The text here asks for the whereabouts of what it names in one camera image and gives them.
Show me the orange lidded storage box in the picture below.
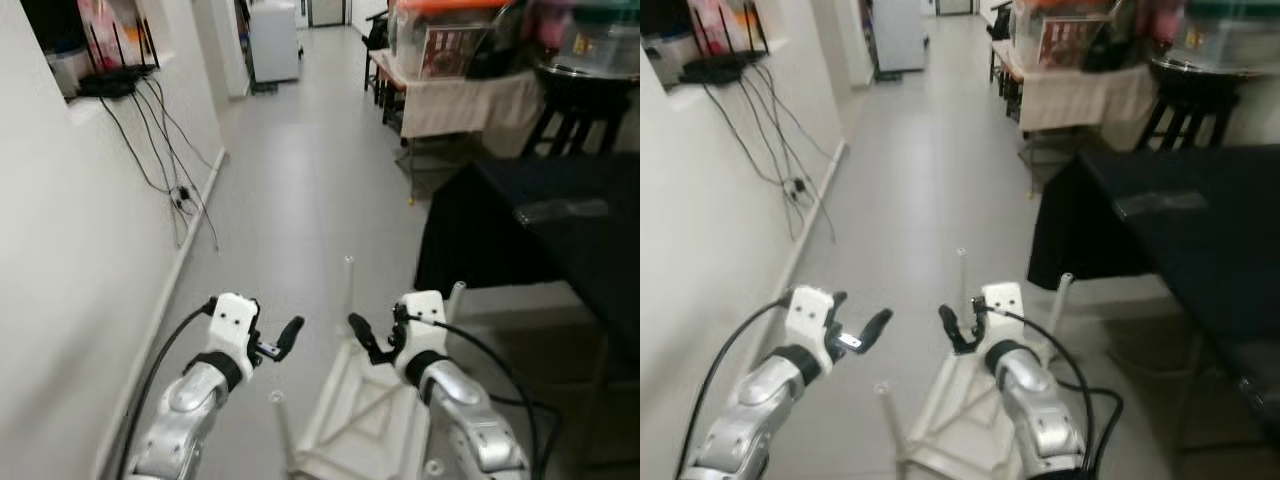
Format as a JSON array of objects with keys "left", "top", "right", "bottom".
[
  {"left": 390, "top": 0, "right": 511, "bottom": 81},
  {"left": 1010, "top": 0, "right": 1126, "bottom": 71}
]

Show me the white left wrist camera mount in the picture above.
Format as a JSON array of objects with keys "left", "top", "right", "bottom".
[
  {"left": 785, "top": 285, "right": 837, "bottom": 367},
  {"left": 208, "top": 293, "right": 261, "bottom": 373}
]

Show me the white plastic table top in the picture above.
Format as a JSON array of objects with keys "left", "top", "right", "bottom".
[
  {"left": 288, "top": 335, "right": 451, "bottom": 480},
  {"left": 895, "top": 328, "right": 1041, "bottom": 480}
]

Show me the beige table cover cloth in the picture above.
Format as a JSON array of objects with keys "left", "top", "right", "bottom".
[
  {"left": 1015, "top": 65, "right": 1161, "bottom": 131},
  {"left": 400, "top": 70, "right": 546, "bottom": 139}
]

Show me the clear tape patch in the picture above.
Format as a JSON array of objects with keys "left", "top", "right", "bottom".
[
  {"left": 1115, "top": 190, "right": 1209, "bottom": 221},
  {"left": 515, "top": 198, "right": 609, "bottom": 227}
]

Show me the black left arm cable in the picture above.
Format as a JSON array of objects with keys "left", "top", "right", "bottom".
[
  {"left": 117, "top": 303, "right": 216, "bottom": 480},
  {"left": 675, "top": 297, "right": 796, "bottom": 480}
]

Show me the black tablecloth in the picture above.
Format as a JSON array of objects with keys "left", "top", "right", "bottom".
[
  {"left": 413, "top": 150, "right": 641, "bottom": 373},
  {"left": 1027, "top": 145, "right": 1280, "bottom": 441}
]

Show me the clear plastic container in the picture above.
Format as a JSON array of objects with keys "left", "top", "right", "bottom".
[
  {"left": 1170, "top": 10, "right": 1280, "bottom": 71},
  {"left": 555, "top": 10, "right": 641, "bottom": 71}
]

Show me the black floor cable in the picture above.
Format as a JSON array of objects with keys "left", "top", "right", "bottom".
[
  {"left": 705, "top": 80, "right": 811, "bottom": 241},
  {"left": 100, "top": 90, "right": 196, "bottom": 246},
  {"left": 765, "top": 65, "right": 839, "bottom": 243},
  {"left": 150, "top": 75, "right": 223, "bottom": 253}
]

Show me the white cabinet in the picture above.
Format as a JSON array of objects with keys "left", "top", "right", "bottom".
[
  {"left": 872, "top": 0, "right": 929, "bottom": 77},
  {"left": 248, "top": 0, "right": 304, "bottom": 86}
]

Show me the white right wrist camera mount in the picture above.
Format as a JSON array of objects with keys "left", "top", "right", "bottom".
[
  {"left": 978, "top": 282, "right": 1031, "bottom": 353},
  {"left": 393, "top": 290, "right": 448, "bottom": 386}
]

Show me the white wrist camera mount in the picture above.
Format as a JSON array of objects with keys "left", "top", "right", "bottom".
[
  {"left": 208, "top": 293, "right": 261, "bottom": 373},
  {"left": 978, "top": 282, "right": 1031, "bottom": 353},
  {"left": 393, "top": 290, "right": 448, "bottom": 386},
  {"left": 785, "top": 285, "right": 837, "bottom": 367}
]

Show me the black stool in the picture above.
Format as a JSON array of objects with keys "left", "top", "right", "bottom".
[
  {"left": 1135, "top": 75, "right": 1243, "bottom": 151},
  {"left": 525, "top": 70, "right": 641, "bottom": 159}
]

